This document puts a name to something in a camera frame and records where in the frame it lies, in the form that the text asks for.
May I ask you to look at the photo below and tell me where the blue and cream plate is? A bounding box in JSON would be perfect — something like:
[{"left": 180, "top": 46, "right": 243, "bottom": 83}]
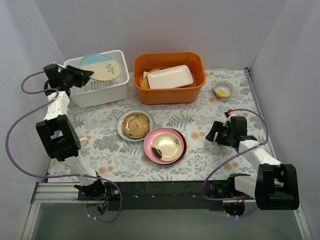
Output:
[{"left": 80, "top": 54, "right": 122, "bottom": 82}]

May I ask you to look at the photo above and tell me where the cream plate with black mark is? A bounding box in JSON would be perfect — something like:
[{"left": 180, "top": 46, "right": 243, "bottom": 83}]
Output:
[{"left": 151, "top": 133, "right": 183, "bottom": 162}]

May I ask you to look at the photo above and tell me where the pink plate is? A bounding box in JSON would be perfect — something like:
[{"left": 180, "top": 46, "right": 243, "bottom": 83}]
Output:
[{"left": 143, "top": 127, "right": 184, "bottom": 165}]

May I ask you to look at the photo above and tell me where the brown glossy small plate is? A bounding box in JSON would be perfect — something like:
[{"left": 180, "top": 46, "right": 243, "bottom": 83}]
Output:
[{"left": 122, "top": 112, "right": 151, "bottom": 139}]

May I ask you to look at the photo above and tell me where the dark red rimmed plate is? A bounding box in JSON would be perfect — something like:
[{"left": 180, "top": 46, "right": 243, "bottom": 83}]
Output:
[{"left": 179, "top": 134, "right": 187, "bottom": 160}]

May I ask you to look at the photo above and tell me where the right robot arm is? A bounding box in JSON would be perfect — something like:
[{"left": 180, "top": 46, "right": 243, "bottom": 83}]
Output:
[{"left": 204, "top": 116, "right": 300, "bottom": 210}]

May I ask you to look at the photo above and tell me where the white plastic bin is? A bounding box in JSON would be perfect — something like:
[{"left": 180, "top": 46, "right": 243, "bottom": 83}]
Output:
[{"left": 63, "top": 50, "right": 130, "bottom": 108}]

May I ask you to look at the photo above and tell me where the orange plastic bin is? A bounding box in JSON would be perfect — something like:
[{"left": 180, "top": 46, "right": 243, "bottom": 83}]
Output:
[{"left": 133, "top": 51, "right": 206, "bottom": 105}]

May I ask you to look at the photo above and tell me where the tan round plate in bin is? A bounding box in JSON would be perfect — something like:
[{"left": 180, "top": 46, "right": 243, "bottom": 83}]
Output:
[{"left": 139, "top": 69, "right": 160, "bottom": 90}]

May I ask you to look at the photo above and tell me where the patterned small bowl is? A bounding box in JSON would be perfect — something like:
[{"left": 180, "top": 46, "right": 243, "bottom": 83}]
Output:
[{"left": 213, "top": 80, "right": 235, "bottom": 98}]

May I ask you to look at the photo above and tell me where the white rectangular tray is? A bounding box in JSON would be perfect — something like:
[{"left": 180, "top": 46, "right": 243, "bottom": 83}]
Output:
[{"left": 146, "top": 65, "right": 194, "bottom": 90}]

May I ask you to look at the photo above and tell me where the white ceramic mug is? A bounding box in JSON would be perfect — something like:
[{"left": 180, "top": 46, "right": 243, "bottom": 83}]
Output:
[{"left": 79, "top": 137, "right": 89, "bottom": 148}]

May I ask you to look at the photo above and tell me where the floral table mat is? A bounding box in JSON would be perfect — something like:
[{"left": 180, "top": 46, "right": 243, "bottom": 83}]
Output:
[{"left": 67, "top": 69, "right": 266, "bottom": 182}]

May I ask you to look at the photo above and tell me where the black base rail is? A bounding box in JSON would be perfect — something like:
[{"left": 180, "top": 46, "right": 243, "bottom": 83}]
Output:
[{"left": 77, "top": 180, "right": 241, "bottom": 211}]

